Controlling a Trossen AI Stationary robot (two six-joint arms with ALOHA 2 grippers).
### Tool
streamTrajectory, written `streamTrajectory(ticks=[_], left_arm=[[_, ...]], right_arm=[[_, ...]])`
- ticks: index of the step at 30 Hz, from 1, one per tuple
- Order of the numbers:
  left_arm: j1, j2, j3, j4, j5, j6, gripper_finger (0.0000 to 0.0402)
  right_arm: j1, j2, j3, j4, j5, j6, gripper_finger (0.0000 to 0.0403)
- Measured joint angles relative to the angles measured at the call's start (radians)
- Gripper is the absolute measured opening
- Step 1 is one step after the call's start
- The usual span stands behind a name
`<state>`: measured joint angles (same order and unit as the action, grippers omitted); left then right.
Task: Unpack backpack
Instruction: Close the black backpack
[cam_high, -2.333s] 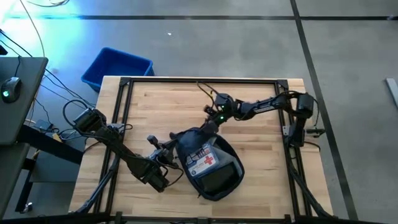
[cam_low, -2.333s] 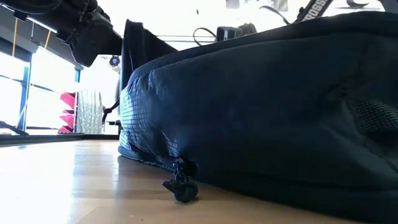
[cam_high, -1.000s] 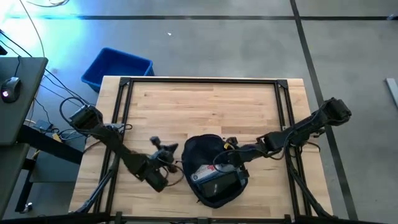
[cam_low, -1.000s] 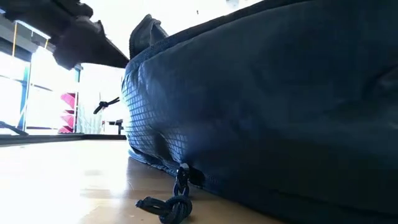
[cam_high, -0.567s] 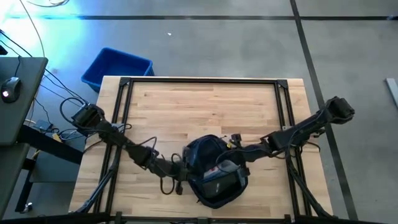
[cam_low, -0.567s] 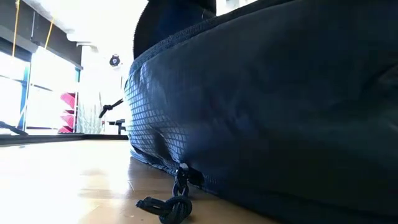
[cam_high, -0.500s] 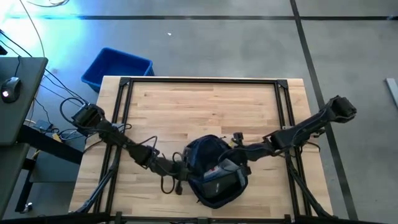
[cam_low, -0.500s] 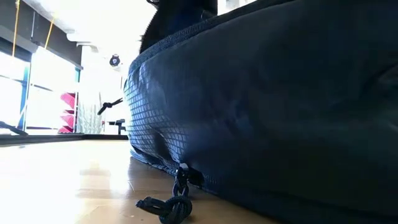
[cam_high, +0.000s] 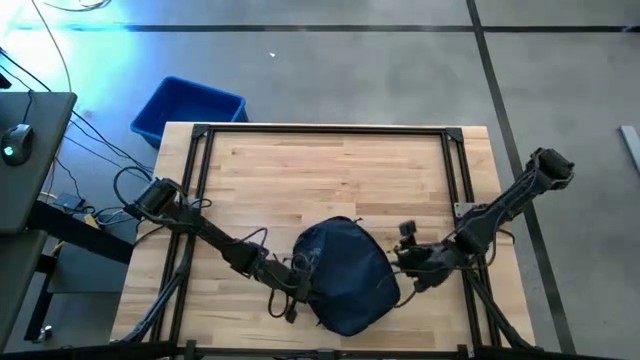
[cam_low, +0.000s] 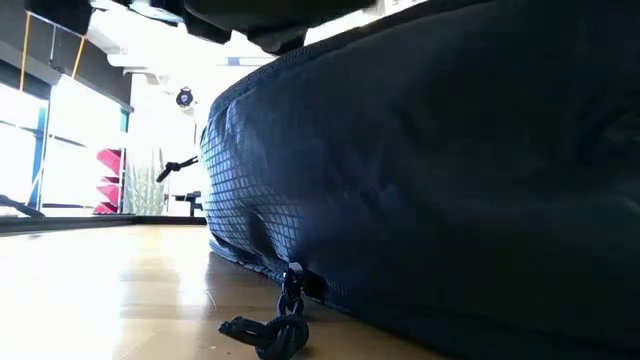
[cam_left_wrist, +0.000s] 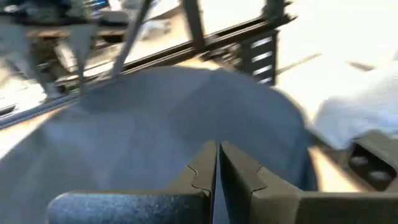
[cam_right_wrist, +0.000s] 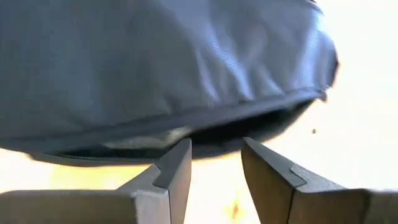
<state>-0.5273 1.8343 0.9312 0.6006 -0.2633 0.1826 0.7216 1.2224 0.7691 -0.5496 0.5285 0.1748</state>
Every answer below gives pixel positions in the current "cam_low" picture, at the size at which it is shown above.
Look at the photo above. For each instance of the navy blue backpack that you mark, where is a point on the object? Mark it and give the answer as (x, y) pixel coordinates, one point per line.
(425, 200)

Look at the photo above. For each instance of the black background robot arm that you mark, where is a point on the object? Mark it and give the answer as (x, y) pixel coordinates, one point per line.
(175, 167)

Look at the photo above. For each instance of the round black hanging reel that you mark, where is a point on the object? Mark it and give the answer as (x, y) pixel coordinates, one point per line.
(184, 97)

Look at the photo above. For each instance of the dark window beam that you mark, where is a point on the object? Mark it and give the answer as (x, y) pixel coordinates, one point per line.
(90, 70)

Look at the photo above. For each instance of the black background stool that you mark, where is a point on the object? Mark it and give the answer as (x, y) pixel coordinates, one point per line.
(190, 200)

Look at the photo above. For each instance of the silver mesh curtain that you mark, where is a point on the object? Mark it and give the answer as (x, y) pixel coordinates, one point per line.
(144, 185)

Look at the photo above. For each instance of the pink stacked bins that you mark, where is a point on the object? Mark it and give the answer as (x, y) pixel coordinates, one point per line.
(110, 182)

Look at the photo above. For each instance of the blue window post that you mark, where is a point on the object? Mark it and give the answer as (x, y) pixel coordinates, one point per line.
(39, 155)

